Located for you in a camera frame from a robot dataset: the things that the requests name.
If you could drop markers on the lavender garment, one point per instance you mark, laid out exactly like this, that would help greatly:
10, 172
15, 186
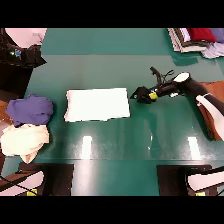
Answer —
215, 50

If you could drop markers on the white folded shirt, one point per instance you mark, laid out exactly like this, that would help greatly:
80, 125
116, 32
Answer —
96, 104

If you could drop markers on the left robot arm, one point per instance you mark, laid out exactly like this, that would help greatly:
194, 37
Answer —
23, 183

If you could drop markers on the red garment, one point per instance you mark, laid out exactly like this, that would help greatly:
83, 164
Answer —
201, 34

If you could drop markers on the white garment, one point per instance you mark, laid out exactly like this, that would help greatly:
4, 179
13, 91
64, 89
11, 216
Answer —
194, 48

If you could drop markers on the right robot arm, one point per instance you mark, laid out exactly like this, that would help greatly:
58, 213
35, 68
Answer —
195, 88

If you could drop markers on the purple garment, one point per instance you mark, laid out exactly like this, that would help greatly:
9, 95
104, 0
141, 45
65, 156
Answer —
30, 110

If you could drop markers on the cream garment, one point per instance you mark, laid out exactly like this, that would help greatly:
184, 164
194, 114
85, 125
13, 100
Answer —
24, 141

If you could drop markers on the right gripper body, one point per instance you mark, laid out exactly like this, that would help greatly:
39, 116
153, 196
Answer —
142, 93

